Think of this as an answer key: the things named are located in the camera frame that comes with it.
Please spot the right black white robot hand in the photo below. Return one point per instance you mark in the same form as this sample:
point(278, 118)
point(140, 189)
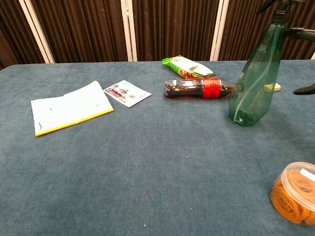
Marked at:
point(306, 34)

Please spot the green spray bottle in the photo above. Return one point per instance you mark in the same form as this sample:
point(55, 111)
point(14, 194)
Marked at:
point(256, 81)

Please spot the cola bottle red label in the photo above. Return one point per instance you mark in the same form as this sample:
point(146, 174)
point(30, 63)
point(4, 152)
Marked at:
point(194, 87)

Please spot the small pale eraser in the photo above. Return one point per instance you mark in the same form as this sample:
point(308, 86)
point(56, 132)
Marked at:
point(277, 87)

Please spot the brown pleated partition panel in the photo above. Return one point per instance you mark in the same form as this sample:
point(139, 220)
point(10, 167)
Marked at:
point(81, 29)
point(241, 24)
point(14, 32)
point(172, 27)

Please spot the green white snack bag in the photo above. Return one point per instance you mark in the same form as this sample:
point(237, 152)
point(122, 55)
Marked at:
point(189, 66)

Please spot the clear tub of rubber bands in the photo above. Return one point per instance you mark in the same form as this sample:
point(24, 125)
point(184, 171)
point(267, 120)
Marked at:
point(295, 194)

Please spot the printed picture card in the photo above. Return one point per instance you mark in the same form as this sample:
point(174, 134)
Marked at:
point(126, 93)

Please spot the blue felt table cover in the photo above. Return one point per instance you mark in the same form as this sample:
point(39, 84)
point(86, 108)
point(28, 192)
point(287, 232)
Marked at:
point(147, 159)

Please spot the white notebook yellow spine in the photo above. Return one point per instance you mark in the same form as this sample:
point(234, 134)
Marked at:
point(71, 108)

